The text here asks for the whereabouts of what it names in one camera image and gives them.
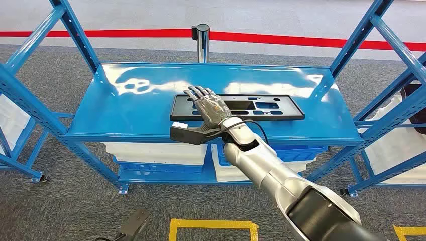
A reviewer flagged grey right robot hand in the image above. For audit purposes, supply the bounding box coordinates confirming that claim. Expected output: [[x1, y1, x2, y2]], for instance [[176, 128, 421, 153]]
[[183, 85, 233, 129]]

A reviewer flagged blue plastic crate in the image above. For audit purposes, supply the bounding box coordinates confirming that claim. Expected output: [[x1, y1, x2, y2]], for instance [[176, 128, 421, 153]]
[[216, 143, 328, 166]]

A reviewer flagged chrome stanchion post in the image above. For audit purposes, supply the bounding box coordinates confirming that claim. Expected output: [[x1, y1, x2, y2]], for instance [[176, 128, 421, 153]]
[[191, 23, 211, 64]]

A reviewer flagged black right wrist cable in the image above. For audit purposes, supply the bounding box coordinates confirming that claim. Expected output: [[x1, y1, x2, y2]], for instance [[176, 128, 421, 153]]
[[230, 119, 270, 145]]

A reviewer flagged red barrier belt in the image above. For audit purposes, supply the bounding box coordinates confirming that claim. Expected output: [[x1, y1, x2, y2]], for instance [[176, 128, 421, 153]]
[[209, 31, 426, 52], [0, 28, 194, 38]]

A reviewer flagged black plastic panel part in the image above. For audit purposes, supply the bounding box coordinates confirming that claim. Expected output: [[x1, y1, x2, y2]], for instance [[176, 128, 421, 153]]
[[170, 94, 306, 122]]

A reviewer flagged blue steel shelf rack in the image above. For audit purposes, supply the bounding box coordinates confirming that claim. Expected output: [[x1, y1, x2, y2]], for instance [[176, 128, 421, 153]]
[[0, 93, 75, 184], [339, 53, 426, 197], [0, 0, 426, 196]]

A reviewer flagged white plastic bin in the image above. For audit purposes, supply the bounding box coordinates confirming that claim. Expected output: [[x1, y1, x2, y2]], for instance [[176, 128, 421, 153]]
[[101, 142, 208, 166], [211, 144, 316, 183]]

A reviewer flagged yellow floor tape rectangle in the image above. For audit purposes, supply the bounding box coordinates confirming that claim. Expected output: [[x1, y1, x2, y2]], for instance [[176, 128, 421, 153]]
[[168, 218, 260, 241], [393, 224, 426, 241]]

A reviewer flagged black plastic tray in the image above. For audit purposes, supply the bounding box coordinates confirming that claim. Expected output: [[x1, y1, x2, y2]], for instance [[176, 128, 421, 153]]
[[400, 83, 426, 136]]

